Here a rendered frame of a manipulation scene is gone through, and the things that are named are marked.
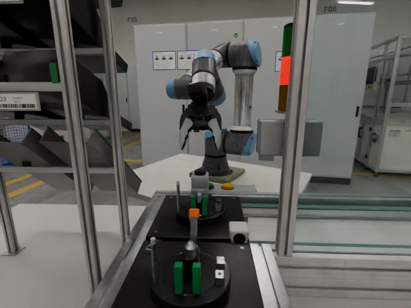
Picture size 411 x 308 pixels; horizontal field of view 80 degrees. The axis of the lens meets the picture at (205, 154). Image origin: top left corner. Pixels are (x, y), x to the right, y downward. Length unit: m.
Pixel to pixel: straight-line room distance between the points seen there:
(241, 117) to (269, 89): 2.47
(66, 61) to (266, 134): 0.37
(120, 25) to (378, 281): 9.34
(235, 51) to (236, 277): 0.95
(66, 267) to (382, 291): 0.74
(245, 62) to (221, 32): 2.59
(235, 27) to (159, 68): 1.21
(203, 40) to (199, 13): 4.92
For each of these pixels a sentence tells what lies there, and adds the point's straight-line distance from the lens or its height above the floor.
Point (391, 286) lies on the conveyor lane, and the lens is 0.71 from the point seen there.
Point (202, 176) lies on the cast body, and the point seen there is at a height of 1.08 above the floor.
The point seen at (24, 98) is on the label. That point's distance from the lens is 0.51.
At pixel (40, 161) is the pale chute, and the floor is 1.13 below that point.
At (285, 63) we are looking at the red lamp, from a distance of 0.51.
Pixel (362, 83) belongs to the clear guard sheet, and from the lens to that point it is 0.54.
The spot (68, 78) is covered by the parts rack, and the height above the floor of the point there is 1.32.
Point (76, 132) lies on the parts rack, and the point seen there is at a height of 1.23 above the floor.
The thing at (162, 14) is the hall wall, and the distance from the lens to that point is 9.00.
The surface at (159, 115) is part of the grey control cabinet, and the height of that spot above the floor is 0.94.
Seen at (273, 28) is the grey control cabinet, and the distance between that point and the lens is 3.74.
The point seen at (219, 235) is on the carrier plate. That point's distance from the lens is 0.61.
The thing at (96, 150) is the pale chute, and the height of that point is 1.17.
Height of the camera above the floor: 1.30
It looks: 14 degrees down
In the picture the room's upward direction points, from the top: straight up
